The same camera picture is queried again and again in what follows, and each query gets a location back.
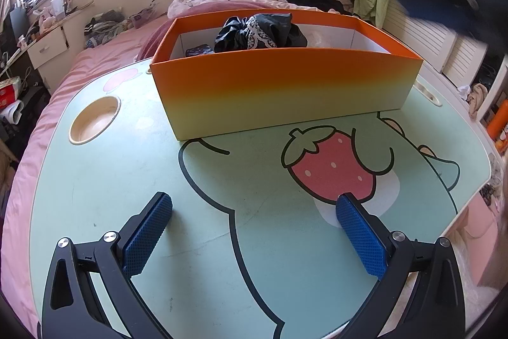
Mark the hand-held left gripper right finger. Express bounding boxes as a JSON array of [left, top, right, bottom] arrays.
[[335, 193, 466, 339]]

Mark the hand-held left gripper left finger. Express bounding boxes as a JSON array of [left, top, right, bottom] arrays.
[[42, 191, 174, 339]]

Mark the orange gradient cardboard box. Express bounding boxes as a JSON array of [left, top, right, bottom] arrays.
[[150, 9, 424, 142]]

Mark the black shiny lace-trimmed cloth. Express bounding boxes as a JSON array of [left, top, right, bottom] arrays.
[[214, 12, 309, 53]]

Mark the mint cartoon print desktop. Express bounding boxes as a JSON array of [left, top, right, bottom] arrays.
[[30, 59, 503, 339]]

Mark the white louvered wardrobe door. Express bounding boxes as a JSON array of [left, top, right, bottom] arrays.
[[381, 1, 489, 85]]

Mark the orange bottle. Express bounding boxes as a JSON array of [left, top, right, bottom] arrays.
[[487, 98, 508, 137]]

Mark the red tissue pack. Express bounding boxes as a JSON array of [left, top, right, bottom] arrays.
[[0, 79, 20, 109]]

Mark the dark striped clothing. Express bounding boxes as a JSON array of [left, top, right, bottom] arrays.
[[83, 7, 131, 50]]

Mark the white nightstand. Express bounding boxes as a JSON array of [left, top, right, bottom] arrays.
[[27, 25, 69, 70]]

